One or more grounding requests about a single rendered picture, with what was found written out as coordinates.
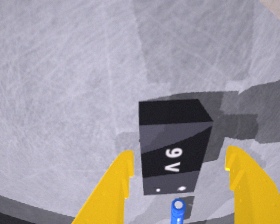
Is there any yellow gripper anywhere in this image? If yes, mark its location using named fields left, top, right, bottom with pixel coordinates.
left=72, top=146, right=280, bottom=224

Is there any black nine-volt battery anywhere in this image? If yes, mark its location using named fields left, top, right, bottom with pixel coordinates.
left=139, top=99, right=213, bottom=195

